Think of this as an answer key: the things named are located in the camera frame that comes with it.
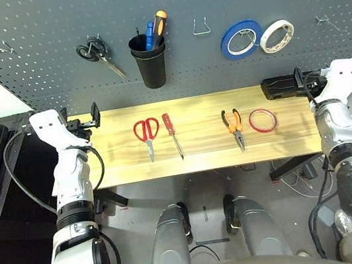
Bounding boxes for long black tool case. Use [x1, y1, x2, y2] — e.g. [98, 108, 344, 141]
[260, 73, 301, 103]

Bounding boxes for blue tape roll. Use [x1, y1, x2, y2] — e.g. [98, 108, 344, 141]
[217, 17, 267, 62]

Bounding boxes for black handled scissors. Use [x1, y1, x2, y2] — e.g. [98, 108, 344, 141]
[73, 32, 127, 86]

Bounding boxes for grey metal pegboard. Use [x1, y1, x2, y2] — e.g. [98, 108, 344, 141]
[0, 0, 352, 129]

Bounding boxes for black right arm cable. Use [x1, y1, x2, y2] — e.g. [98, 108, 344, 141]
[300, 160, 347, 261]

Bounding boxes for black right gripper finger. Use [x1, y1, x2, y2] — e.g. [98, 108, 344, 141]
[292, 66, 306, 98]

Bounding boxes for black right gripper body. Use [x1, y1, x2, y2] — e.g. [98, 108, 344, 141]
[300, 69, 329, 96]

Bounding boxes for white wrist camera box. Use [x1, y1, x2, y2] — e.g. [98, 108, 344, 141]
[314, 57, 352, 109]
[28, 104, 93, 155]

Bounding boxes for silver wire pliers holder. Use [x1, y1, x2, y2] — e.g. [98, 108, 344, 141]
[191, 15, 214, 37]

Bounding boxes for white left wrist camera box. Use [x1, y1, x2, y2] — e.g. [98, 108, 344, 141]
[28, 104, 93, 155]

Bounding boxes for silver single peg hook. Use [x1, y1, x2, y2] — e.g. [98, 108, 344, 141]
[237, 27, 259, 48]
[314, 11, 347, 36]

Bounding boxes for silver robot leg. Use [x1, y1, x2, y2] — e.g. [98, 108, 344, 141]
[221, 185, 294, 264]
[140, 200, 198, 264]

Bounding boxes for white floor cable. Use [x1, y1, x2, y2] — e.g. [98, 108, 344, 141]
[277, 154, 337, 204]

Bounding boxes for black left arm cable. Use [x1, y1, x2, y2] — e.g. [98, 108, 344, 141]
[0, 117, 112, 222]

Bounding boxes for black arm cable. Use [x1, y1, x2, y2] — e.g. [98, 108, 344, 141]
[300, 160, 347, 261]
[0, 117, 112, 222]

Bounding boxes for blue handled screwdriver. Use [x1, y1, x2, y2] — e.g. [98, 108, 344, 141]
[142, 20, 159, 51]

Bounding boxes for black equipment cart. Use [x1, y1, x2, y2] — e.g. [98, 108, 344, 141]
[0, 106, 83, 264]

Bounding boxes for silver robot left leg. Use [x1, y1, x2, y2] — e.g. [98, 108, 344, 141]
[140, 200, 198, 264]

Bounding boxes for black floor cable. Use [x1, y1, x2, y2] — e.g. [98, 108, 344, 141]
[189, 242, 221, 264]

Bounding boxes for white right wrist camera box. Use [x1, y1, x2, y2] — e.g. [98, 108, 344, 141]
[314, 57, 352, 109]

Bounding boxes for orange black needle-nose pliers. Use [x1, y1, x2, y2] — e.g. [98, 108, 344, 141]
[220, 107, 247, 155]

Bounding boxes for white tape roll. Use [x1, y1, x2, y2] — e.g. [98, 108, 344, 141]
[256, 18, 298, 56]

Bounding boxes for red tape roll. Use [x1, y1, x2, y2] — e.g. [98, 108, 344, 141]
[247, 106, 280, 136]

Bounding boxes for orange black handled screwdriver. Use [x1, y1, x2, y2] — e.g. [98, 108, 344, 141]
[146, 9, 173, 50]

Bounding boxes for red handled scissors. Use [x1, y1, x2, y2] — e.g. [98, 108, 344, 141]
[131, 116, 165, 165]

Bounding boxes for long black floor tape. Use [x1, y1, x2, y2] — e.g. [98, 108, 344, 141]
[195, 236, 231, 248]

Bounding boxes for red handled screwdriver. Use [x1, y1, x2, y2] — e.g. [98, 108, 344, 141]
[160, 111, 185, 163]

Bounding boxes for silver robot right leg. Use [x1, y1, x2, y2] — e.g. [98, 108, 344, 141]
[221, 185, 294, 264]

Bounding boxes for black power adapter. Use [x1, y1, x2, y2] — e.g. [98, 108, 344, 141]
[300, 161, 319, 181]

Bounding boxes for black plastic cup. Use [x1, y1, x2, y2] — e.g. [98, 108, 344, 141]
[127, 30, 167, 58]
[130, 44, 173, 92]

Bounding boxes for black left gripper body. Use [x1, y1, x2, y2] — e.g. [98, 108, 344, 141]
[66, 116, 96, 142]

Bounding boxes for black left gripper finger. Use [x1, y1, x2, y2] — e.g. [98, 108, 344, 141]
[59, 107, 70, 128]
[89, 101, 103, 129]

